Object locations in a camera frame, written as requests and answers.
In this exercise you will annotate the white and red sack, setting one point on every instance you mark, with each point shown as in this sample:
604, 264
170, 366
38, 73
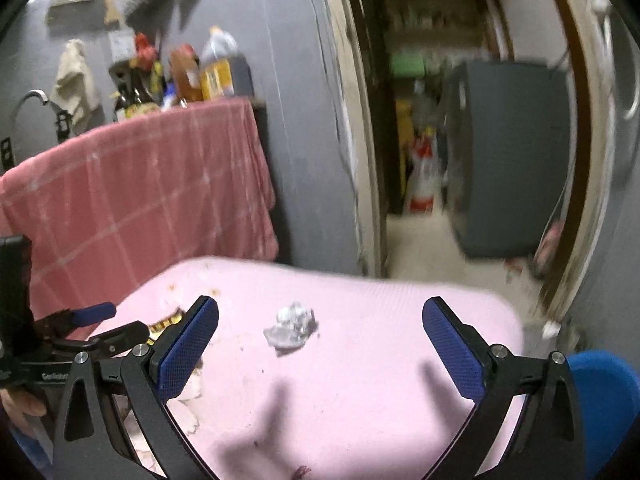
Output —
425, 180

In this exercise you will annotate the wooden door frame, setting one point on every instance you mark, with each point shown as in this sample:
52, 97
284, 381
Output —
367, 135

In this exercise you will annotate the brown bottle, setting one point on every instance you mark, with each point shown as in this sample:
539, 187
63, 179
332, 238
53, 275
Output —
185, 75

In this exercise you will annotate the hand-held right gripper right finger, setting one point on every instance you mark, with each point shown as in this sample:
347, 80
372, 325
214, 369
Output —
455, 345

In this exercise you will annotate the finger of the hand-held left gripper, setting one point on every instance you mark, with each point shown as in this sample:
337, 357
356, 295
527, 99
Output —
122, 335
92, 314

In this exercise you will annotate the green box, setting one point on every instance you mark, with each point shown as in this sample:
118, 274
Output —
409, 65

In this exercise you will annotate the grey wall rack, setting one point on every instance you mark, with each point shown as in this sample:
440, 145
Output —
77, 5

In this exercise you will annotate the large cooking oil bottle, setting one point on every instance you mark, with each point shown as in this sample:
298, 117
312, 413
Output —
222, 67

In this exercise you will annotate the grey cabinet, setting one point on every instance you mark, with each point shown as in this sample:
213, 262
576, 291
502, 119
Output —
510, 160

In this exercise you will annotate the pink cloth item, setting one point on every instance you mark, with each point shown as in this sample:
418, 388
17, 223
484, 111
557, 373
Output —
549, 245

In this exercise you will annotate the red-capped condiment bottle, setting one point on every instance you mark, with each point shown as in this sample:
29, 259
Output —
146, 50

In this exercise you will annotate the curved metal faucet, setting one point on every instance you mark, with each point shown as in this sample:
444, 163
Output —
30, 97

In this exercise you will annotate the pink table cover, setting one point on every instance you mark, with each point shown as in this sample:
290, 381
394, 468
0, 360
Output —
325, 400

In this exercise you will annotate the dark wall basket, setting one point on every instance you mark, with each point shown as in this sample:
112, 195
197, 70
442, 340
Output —
147, 5

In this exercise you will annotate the yellow wrapper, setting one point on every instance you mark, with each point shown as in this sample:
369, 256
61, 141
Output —
167, 322

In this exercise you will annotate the white floor scrap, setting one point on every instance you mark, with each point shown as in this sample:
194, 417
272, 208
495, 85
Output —
551, 329

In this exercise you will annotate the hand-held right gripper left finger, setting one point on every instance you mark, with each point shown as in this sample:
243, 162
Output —
187, 345

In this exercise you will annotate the crumpled white tissue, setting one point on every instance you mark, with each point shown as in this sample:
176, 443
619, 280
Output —
190, 405

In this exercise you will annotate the silver foil wrapper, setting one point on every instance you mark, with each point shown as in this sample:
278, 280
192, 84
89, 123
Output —
292, 327

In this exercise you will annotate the person's left hand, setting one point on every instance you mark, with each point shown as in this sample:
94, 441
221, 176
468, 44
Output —
22, 405

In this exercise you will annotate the beige hanging rag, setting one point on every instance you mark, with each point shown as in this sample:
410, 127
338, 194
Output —
75, 85

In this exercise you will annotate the yellow package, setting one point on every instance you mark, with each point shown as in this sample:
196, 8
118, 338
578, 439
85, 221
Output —
404, 145

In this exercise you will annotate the blue plastic bin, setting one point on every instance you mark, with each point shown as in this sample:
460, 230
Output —
610, 400

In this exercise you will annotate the pink checkered cloth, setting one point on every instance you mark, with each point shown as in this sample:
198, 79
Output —
140, 185

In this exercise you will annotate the grey wall socket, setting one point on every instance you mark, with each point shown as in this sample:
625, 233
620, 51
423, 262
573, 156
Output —
121, 46

